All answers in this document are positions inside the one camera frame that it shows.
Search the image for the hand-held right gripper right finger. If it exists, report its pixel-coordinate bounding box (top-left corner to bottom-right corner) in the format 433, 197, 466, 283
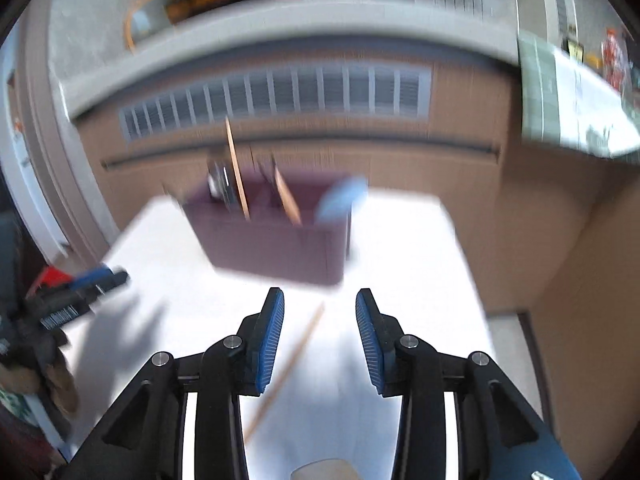
355, 288, 583, 480

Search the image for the grey vent grille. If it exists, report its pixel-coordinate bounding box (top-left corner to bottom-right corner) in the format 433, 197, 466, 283
118, 63, 432, 142

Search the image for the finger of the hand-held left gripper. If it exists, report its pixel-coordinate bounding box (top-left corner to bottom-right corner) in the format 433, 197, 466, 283
69, 263, 131, 302

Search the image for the beige rounded item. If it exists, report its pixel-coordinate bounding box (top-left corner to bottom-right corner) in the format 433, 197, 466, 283
290, 458, 362, 480

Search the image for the wooden spoon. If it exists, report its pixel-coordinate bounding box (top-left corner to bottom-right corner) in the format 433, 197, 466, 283
271, 169, 304, 227

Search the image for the blue spoon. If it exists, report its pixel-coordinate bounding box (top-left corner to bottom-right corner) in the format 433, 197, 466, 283
314, 175, 369, 224

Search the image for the wooden cabinet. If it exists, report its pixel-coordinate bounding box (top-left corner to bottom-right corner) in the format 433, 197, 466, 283
75, 50, 640, 343

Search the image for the white table cloth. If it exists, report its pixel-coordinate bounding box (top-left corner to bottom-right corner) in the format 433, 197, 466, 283
64, 187, 547, 480

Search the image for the metal spoon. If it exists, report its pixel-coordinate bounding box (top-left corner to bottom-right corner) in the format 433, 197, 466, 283
206, 157, 237, 209

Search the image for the grey door frame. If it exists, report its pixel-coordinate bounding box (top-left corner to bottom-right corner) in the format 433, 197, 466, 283
20, 10, 122, 262

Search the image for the mauve plastic utensil holder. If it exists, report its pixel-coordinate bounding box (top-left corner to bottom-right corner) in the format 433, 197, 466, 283
181, 177, 352, 287

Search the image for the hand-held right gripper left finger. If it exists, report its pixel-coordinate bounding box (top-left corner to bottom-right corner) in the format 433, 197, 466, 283
55, 287, 285, 480

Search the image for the pale stone countertop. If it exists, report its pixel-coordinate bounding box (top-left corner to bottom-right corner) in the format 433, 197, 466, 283
59, 0, 522, 122

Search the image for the wooden chopstick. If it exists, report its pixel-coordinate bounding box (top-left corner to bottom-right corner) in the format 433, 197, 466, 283
224, 116, 251, 222
244, 301, 326, 445

